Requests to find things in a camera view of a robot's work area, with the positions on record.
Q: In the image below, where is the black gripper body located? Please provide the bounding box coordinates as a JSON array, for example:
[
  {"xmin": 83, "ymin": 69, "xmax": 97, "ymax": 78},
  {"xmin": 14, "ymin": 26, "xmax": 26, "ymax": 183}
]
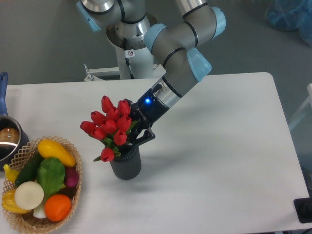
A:
[{"xmin": 130, "ymin": 88, "xmax": 169, "ymax": 129}]

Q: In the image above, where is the red tulip bouquet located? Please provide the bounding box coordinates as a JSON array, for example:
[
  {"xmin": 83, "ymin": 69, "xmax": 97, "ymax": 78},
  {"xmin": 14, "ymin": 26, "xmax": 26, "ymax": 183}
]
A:
[{"xmin": 80, "ymin": 96, "xmax": 137, "ymax": 162}]

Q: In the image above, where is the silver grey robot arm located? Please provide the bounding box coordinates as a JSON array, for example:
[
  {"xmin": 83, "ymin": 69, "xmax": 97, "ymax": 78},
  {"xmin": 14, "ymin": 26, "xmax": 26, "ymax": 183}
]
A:
[{"xmin": 77, "ymin": 0, "xmax": 226, "ymax": 145}]

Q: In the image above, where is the dark grey ribbed vase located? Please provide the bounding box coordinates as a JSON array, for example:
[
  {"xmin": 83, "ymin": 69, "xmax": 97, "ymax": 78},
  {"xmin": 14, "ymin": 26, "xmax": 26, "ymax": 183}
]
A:
[{"xmin": 110, "ymin": 145, "xmax": 141, "ymax": 180}]

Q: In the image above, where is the purple red onion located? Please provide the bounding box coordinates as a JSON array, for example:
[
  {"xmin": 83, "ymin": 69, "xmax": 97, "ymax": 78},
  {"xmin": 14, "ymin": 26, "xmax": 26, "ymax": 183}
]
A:
[{"xmin": 64, "ymin": 167, "xmax": 79, "ymax": 188}]

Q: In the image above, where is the yellow squash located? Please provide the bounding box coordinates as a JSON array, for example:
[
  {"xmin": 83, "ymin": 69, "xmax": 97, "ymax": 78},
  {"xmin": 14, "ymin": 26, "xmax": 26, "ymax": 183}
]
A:
[{"xmin": 37, "ymin": 139, "xmax": 76, "ymax": 167}]

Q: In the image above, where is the green lettuce leaf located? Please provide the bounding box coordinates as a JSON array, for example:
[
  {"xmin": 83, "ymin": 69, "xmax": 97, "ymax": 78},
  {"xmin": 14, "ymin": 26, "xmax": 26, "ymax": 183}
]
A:
[{"xmin": 37, "ymin": 157, "xmax": 65, "ymax": 202}]

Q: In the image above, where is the orange fruit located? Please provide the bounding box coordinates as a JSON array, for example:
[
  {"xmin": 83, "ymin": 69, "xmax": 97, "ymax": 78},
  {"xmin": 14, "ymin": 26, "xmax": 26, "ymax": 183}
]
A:
[{"xmin": 44, "ymin": 194, "xmax": 71, "ymax": 222}]

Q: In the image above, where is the green cucumber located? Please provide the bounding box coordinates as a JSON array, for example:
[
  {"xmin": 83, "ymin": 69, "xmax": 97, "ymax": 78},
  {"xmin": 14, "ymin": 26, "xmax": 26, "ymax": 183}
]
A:
[{"xmin": 15, "ymin": 151, "xmax": 44, "ymax": 188}]

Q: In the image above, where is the white round onion slice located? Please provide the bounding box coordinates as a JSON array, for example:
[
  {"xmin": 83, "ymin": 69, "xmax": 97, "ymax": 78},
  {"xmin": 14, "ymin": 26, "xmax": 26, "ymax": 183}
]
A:
[{"xmin": 14, "ymin": 181, "xmax": 44, "ymax": 210}]

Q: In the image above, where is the yellow banana tip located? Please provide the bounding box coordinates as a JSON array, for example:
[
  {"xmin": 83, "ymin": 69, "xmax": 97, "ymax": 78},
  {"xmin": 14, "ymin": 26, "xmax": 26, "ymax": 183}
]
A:
[{"xmin": 3, "ymin": 164, "xmax": 19, "ymax": 184}]

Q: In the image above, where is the woven wicker basket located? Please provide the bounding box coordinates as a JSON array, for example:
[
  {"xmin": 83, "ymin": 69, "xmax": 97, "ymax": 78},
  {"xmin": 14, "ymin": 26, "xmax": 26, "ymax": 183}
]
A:
[{"xmin": 0, "ymin": 136, "xmax": 82, "ymax": 234}]

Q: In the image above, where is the yellow bell pepper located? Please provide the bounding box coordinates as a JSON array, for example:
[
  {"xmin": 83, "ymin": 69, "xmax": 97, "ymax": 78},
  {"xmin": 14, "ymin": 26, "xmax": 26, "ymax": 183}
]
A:
[{"xmin": 2, "ymin": 190, "xmax": 31, "ymax": 214}]

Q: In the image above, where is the black device at table edge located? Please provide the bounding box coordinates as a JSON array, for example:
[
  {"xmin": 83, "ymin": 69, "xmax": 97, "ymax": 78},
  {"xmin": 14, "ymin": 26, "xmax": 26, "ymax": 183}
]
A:
[{"xmin": 293, "ymin": 197, "xmax": 312, "ymax": 223}]

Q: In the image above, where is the blue plastic bag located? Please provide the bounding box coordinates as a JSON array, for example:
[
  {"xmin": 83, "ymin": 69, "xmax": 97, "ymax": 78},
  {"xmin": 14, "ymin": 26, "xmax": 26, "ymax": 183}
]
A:
[{"xmin": 265, "ymin": 0, "xmax": 312, "ymax": 46}]

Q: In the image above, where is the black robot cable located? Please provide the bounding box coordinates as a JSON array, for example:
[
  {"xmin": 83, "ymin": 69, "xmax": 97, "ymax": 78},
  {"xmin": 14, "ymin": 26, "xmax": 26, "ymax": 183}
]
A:
[{"xmin": 122, "ymin": 38, "xmax": 135, "ymax": 79}]

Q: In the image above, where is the blue handled saucepan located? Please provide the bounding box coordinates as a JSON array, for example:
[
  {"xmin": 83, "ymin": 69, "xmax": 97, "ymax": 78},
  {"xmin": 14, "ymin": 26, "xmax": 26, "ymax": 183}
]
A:
[{"xmin": 0, "ymin": 72, "xmax": 29, "ymax": 171}]

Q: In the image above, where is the white frame at right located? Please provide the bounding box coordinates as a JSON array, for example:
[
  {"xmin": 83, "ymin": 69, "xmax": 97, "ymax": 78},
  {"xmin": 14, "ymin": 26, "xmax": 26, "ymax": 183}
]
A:
[{"xmin": 288, "ymin": 83, "xmax": 312, "ymax": 131}]

